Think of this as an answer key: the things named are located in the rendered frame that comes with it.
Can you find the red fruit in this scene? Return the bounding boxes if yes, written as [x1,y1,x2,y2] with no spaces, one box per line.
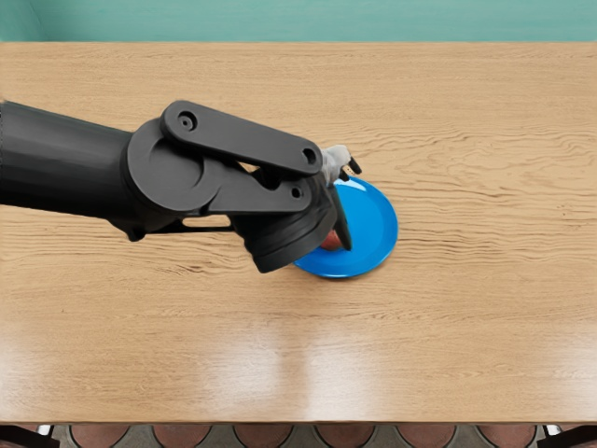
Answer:
[319,228,344,252]

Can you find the blue plate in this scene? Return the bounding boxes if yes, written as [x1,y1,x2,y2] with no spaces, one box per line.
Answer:
[292,175,400,280]

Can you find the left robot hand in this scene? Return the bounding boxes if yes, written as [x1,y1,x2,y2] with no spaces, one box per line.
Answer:
[319,144,363,251]

